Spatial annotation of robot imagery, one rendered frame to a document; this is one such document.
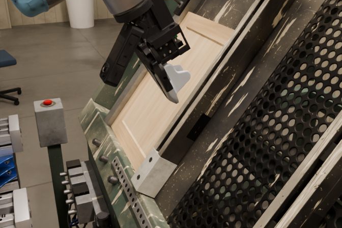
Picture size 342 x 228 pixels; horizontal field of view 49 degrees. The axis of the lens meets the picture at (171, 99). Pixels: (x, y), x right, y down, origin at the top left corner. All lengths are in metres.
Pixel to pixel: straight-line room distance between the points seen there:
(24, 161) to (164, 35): 2.63
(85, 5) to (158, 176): 6.58
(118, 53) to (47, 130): 1.13
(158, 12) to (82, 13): 6.93
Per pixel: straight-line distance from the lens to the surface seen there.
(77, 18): 7.61
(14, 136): 1.42
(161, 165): 1.11
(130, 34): 0.64
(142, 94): 1.47
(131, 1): 0.62
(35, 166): 3.09
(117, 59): 0.65
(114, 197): 1.26
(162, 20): 0.66
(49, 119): 1.71
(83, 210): 1.39
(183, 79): 0.71
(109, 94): 1.78
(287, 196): 0.76
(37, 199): 2.74
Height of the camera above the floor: 1.60
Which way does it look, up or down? 23 degrees down
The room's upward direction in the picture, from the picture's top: straight up
